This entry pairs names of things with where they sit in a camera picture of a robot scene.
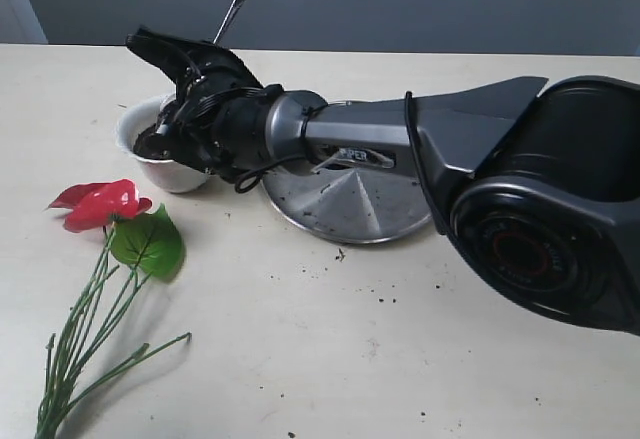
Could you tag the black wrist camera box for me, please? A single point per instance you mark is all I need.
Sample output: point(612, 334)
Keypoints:
point(167, 139)

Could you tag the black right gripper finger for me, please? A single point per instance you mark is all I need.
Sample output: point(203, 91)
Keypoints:
point(167, 53)

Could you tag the red artificial flower with stems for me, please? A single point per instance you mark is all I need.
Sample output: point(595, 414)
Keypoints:
point(140, 243)

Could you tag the round stainless steel plate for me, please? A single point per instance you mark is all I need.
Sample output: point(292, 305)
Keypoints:
point(343, 171)

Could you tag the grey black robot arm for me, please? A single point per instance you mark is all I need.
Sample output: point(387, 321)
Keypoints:
point(535, 184)

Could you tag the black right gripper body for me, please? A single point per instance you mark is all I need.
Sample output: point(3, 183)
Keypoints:
point(226, 109)

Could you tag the white scalloped flower pot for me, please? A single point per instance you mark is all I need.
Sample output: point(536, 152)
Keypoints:
point(166, 174)

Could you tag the metal spork spoon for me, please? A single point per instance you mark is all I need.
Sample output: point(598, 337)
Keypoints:
point(228, 19)

